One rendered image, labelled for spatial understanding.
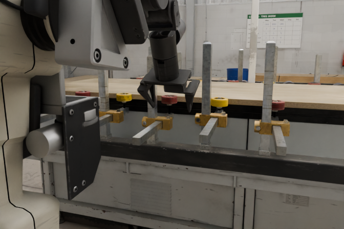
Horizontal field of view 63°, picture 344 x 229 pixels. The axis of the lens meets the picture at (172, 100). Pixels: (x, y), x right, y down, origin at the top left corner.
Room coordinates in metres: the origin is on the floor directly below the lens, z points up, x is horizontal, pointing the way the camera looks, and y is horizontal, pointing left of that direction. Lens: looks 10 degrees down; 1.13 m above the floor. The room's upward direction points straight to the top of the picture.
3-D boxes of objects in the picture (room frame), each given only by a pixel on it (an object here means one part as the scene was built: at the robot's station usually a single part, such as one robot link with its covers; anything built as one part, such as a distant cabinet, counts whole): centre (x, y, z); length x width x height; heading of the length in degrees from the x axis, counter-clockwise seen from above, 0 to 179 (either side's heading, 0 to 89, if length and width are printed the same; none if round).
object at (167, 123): (1.26, 0.07, 0.80); 0.14 x 0.06 x 0.05; 73
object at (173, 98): (1.39, 0.01, 0.85); 0.08 x 0.08 x 0.11
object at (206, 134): (1.13, -0.17, 0.83); 0.43 x 0.03 x 0.04; 163
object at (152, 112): (1.27, 0.09, 0.87); 0.04 x 0.04 x 0.48; 73
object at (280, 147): (1.06, -0.41, 0.82); 0.43 x 0.03 x 0.04; 163
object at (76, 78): (8.11, 2.80, 0.23); 2.41 x 0.77 x 0.17; 165
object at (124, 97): (1.46, 0.25, 0.85); 0.08 x 0.08 x 0.11
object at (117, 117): (1.34, 0.31, 0.82); 0.14 x 0.06 x 0.05; 73
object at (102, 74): (1.34, 0.33, 0.93); 0.04 x 0.04 x 0.48; 73
